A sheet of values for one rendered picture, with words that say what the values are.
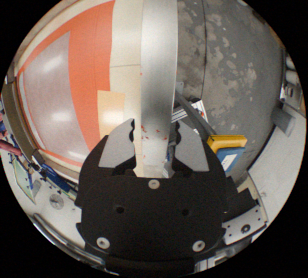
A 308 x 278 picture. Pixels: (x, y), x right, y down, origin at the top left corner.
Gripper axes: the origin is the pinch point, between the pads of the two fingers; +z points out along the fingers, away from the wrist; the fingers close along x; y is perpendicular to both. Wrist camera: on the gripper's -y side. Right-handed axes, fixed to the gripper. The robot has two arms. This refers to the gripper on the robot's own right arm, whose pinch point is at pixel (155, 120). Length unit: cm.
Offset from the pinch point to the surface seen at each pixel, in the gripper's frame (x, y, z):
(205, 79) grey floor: 57, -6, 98
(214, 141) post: 12.9, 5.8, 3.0
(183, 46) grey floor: 28, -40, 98
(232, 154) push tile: 19.2, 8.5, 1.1
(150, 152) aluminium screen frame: -0.5, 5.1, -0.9
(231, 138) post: 18.9, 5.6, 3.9
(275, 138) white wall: 309, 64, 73
